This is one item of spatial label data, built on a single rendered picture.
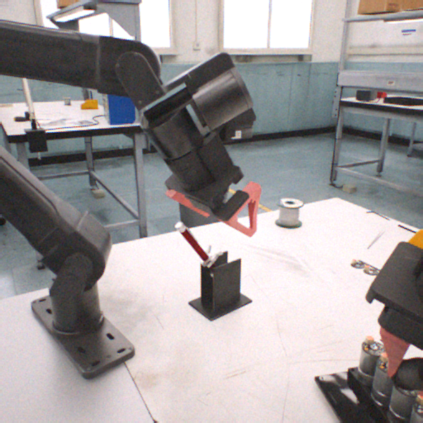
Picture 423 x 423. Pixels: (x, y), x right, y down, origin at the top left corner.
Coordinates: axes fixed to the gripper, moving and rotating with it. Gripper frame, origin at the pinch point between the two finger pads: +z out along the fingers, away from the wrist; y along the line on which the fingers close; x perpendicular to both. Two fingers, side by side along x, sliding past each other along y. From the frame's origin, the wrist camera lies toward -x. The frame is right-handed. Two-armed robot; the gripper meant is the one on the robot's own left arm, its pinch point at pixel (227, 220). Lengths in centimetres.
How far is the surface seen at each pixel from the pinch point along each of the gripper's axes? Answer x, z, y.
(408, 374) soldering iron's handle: 9.2, -9.7, -33.0
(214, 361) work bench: 16.2, 5.5, -9.8
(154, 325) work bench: 17.8, 4.4, 1.3
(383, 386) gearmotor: 6.9, 6.1, -27.1
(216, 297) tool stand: 9.0, 7.0, -2.0
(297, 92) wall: -339, 262, 345
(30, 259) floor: 37, 83, 189
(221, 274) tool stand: 6.3, 4.6, -2.0
